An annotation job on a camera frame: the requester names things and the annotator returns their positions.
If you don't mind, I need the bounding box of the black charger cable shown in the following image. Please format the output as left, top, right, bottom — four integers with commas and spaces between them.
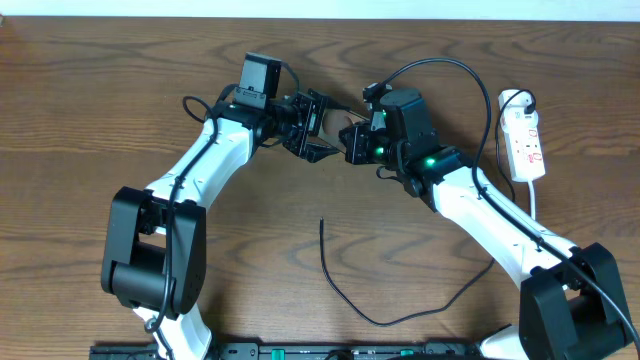
319, 89, 538, 328

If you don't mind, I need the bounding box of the white power strip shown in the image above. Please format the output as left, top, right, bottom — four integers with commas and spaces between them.
501, 111, 546, 183

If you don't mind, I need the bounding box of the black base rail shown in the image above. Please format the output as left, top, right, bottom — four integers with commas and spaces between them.
89, 341, 481, 360

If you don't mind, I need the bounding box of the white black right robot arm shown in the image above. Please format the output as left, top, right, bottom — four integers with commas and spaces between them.
339, 89, 639, 359

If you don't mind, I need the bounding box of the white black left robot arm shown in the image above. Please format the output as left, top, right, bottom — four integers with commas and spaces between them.
101, 84, 348, 359

